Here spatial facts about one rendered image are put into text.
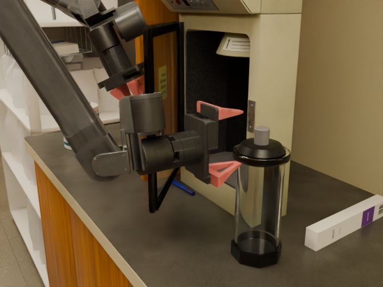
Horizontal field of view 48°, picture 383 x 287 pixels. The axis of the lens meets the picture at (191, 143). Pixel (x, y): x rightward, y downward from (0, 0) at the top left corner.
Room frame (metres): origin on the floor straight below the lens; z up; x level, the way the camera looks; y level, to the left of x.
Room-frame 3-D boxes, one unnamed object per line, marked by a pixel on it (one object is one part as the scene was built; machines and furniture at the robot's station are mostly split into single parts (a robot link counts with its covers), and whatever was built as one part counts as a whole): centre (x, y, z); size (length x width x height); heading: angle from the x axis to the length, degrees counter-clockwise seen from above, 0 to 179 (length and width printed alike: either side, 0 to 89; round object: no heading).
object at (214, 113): (0.71, -0.05, 1.23); 0.09 x 0.07 x 0.07; 122
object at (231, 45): (1.05, -0.15, 1.34); 0.18 x 0.18 x 0.05
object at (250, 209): (0.76, -0.13, 1.06); 0.11 x 0.11 x 0.21
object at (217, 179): (0.71, -0.05, 1.16); 0.09 x 0.07 x 0.07; 122
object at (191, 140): (0.68, 0.01, 1.20); 0.07 x 0.07 x 0.10; 32
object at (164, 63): (0.98, 0.06, 1.19); 0.30 x 0.01 x 0.40; 170
